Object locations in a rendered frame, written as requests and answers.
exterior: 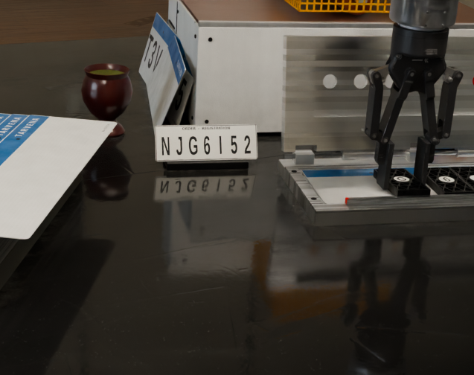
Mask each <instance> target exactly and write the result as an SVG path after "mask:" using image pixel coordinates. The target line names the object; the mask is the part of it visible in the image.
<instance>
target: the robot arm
mask: <svg viewBox="0 0 474 375"><path fill-rule="evenodd" d="M458 1H459V0H391V5H390V12H389V18H390V19H391V20H392V21H393V22H394V24H393V31H392V38H391V54H390V57H389V58H388V60H387V62H386V64H385V65H384V66H381V67H379V68H372V67H370V68H369V69H368V70H367V75H368V80H369V83H370V86H369V93H368V105H367V112H366V120H365V134H366V135H367V136H368V137H369V138H370V139H371V140H375V141H376V149H375V155H374V160H375V162H376V163H377V164H378V165H379V167H378V172H377V184H378V185H379V186H380V187H381V188H382V189H383V190H387V189H388V186H389V180H390V175H391V164H392V159H393V153H394V143H393V142H392V141H391V140H390V138H391V135H392V132H393V130H394V127H395V124H396V122H397V119H398V116H399V113H400V110H401V108H402V105H403V102H404V100H405V99H406V98H407V96H408V93H409V92H415V91H416V92H418V93H419V95H420V107H421V115H422V122H423V135H424V137H425V138H424V137H423V136H419V137H418V138H417V150H416V157H415V163H414V176H415V177H416V178H417V179H419V180H420V181H421V182H422V183H424V185H426V176H427V170H428V163H432V162H433V161H434V155H435V145H438V144H439V143H440V139H442V138H448V137H449V136H450V133H451V127H452V118H453V112H454V108H455V98H456V93H457V88H458V85H459V83H460V82H461V79H462V77H463V73H462V72H461V71H459V70H458V69H456V68H454V67H451V68H450V67H448V66H446V62H445V59H444V57H445V54H446V47H447V42H448V36H449V28H448V27H451V26H453V25H454V24H455V22H456V16H457V11H458ZM387 74H389V75H390V77H391V79H392V80H393V83H392V86H391V94H390V97H389V99H388V102H387V105H386V108H385V111H384V113H383V116H382V119H381V121H380V115H381V108H382V96H383V83H384V82H385V80H386V76H387ZM441 75H443V85H442V89H441V99H440V105H439V110H438V120H437V123H436V115H435V100H434V98H435V87H434V84H435V83H436V82H437V81H438V79H439V78H440V77H441ZM379 122H380V123H379Z"/></svg>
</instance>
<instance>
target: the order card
mask: <svg viewBox="0 0 474 375"><path fill-rule="evenodd" d="M155 143H156V161H206V160H239V159H257V125H256V124H219V125H167V126H155Z"/></svg>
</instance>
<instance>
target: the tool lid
mask: <svg viewBox="0 0 474 375"><path fill-rule="evenodd" d="M391 38H392V36H294V35H284V54H283V88H282V123H281V150H282V151H283V152H295V145H313V149H314V150H315V151H341V153H342V158H341V160H359V159H374V155H375V149H376V141H375V140H371V139H370V138H369V137H368V136H367V135H366V134H365V120H366V112H367V105H368V93H369V86H370V83H369V80H368V75H367V70H368V69H369V68H370V67H372V68H379V67H381V66H384V65H385V64H386V62H387V60H388V58H389V57H390V54H391ZM444 59H445V62H446V66H448V67H450V68H451V67H454V68H456V69H458V70H459V71H461V72H462V73H463V77H462V79H461V82H460V83H459V85H458V88H457V93H456V98H455V108H454V112H453V118H452V127H451V133H450V136H449V137H448V138H442V139H440V143H439V144H438V145H435V149H455V150H457V155H455V157H474V85H473V78H474V36H448V42H447V47H446V54H445V57H444ZM328 74H332V75H333V76H334V77H335V79H336V83H335V85H334V86H333V87H332V88H326V87H325V86H324V84H323V80H324V77H325V76H326V75H328ZM358 74H363V75H364V76H365V79H366V83H365V85H364V86H363V87H362V88H357V87H356V86H355V85H354V78H355V77H356V76H357V75H358ZM442 85H443V75H441V77H440V78H439V79H438V81H437V82H436V83H435V84H434V87H435V98H434V100H435V115H436V123H437V120H438V110H439V105H440V99H441V89H442ZM390 94H391V88H388V87H386V86H385V83H383V96H382V108H381V115H380V121H381V119H382V116H383V113H384V111H385V108H386V105H387V102H388V99H389V97H390ZM379 123H380V122H379ZM419 136H423V137H424V135H423V122H422V115H421V107H420V95H419V93H418V92H416V91H415V92H409V93H408V96H407V98H406V99H405V100H404V102H403V105H402V108H401V110H400V113H399V116H398V119H397V122H396V124H395V127H394V130H393V132H392V135H391V138H390V140H391V141H392V142H393V143H394V150H410V143H417V138H418V137H419ZM424 138H425V137H424Z"/></svg>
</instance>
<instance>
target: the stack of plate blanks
mask: <svg viewBox="0 0 474 375"><path fill-rule="evenodd" d="M8 116H10V114H2V113H0V123H1V122H2V121H4V120H5V119H6V118H7V117H8ZM81 181H82V171H81V172H80V173H79V175H78V176H77V178H76V179H75V180H74V181H73V182H72V184H71V185H70V187H69V188H68V189H67V191H66V192H65V193H64V194H63V196H62V197H61V198H60V200H59V201H58V202H57V204H56V205H55V206H54V207H53V209H52V210H51V212H50V213H49V214H48V215H47V217H46V218H45V219H44V220H43V222H42V223H41V225H40V226H39V227H38V229H37V230H36V231H35V232H34V233H33V235H32V236H31V238H30V239H28V240H17V239H9V238H0V290H1V288H2V287H3V286H4V285H5V283H6V282H7V280H8V279H9V278H10V276H11V275H12V274H13V272H14V271H15V270H16V268H17V267H18V265H19V264H20V263H21V262H22V260H23V259H24V258H25V256H26V254H27V253H28V252H29V251H30V250H31V248H32V247H33V245H34V244H35V242H36V241H37V240H38V239H39V237H40V236H41V235H42V233H43V231H44V230H45V229H46V228H47V227H48V225H49V224H50V222H51V221H52V219H53V218H54V217H55V216H56V215H57V213H58V212H59V210H60V209H61V207H62V206H63V205H64V204H65V202H66V201H67V199H68V198H69V197H70V195H71V194H72V193H73V192H74V190H75V189H76V187H77V186H78V185H79V183H80V182H81Z"/></svg>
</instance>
